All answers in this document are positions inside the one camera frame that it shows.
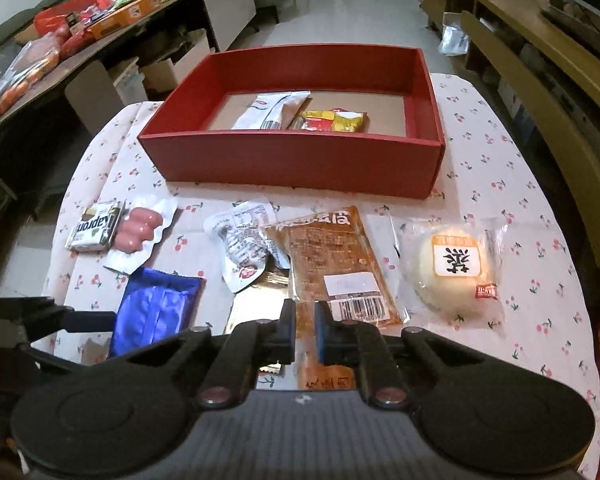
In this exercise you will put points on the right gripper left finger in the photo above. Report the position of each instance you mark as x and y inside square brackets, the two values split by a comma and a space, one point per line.
[234, 371]

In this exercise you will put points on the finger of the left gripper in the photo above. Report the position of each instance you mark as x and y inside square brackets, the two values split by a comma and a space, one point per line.
[86, 322]

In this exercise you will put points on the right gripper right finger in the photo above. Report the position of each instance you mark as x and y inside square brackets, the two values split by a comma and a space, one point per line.
[365, 350]

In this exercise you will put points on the gold foil snack packet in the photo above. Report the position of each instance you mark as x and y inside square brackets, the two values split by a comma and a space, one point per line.
[261, 300]

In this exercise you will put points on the blue foil snack bag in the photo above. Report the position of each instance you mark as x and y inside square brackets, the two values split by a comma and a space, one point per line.
[155, 306]

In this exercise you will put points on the brown tofu snack packet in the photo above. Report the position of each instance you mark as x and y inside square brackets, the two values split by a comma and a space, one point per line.
[332, 260]

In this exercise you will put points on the white green wafer pack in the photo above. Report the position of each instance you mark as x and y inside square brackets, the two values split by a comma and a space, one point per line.
[95, 230]

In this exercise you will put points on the white printed snack pouch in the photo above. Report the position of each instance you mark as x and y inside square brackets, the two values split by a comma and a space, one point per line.
[245, 248]

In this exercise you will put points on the pink sausages vacuum pack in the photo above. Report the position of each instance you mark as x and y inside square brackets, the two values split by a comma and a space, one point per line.
[144, 220]

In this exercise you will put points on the white bun in wrapper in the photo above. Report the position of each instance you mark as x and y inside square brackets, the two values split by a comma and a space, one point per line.
[451, 271]

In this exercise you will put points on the cherry print tablecloth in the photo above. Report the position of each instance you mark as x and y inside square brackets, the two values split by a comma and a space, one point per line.
[516, 401]

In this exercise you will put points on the red cardboard box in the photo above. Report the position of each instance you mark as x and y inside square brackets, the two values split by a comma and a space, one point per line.
[398, 153]

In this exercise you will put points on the red yellow snack packet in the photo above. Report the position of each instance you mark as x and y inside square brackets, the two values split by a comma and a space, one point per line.
[334, 120]

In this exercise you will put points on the white pouch in box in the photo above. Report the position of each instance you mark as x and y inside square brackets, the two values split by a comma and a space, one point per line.
[272, 111]

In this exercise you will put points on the bag of orange fruit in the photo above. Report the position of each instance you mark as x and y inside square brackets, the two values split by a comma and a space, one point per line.
[35, 60]

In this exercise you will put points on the white storage box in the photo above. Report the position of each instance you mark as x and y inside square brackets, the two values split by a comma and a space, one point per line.
[172, 68]

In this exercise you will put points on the orange cardboard box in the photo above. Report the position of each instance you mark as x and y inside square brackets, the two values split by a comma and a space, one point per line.
[124, 17]

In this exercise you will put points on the red plastic bag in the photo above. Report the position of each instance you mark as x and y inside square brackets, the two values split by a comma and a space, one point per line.
[48, 20]

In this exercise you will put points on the clear plastic bag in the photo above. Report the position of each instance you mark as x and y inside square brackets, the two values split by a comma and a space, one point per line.
[454, 41]

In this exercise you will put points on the long side table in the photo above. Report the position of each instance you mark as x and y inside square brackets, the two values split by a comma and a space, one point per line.
[40, 134]

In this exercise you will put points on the wooden tv cabinet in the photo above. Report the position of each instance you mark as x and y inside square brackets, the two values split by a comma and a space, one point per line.
[556, 79]

